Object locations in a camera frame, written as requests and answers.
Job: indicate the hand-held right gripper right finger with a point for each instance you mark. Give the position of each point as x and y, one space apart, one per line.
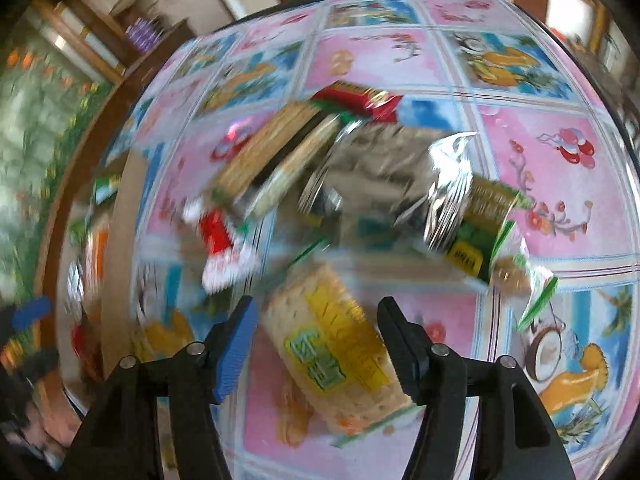
400 350

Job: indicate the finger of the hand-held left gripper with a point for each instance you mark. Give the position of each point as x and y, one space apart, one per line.
30 364
30 312

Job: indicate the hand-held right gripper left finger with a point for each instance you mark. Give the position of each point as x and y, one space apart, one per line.
235 355

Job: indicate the yellow label cracker packet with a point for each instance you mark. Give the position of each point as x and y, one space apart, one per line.
325 320

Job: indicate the orange cracker packet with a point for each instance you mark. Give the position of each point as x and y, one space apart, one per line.
97 252

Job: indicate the cardboard box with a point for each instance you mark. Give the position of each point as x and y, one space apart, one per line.
122 260

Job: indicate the small red white packet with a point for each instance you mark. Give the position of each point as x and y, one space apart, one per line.
217 240

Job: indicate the small green snack packet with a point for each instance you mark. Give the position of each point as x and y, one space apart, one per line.
107 189

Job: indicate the green white cracker packet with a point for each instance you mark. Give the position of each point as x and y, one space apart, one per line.
490 210

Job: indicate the silver foil snack packet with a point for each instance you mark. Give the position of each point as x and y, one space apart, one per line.
380 170

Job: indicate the cracker packet with black stripe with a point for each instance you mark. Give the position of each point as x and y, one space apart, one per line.
265 150

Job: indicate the red snack packet black label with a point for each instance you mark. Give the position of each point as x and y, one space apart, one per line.
350 97

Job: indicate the floral painted panel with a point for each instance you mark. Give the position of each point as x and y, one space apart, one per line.
40 135

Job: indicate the fruit print tablecloth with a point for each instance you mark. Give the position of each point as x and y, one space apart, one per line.
380 60

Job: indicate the purple bottle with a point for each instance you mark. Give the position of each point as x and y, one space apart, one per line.
136 37
151 32

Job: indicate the dark wooden cabinet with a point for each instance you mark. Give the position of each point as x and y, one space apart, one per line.
165 42

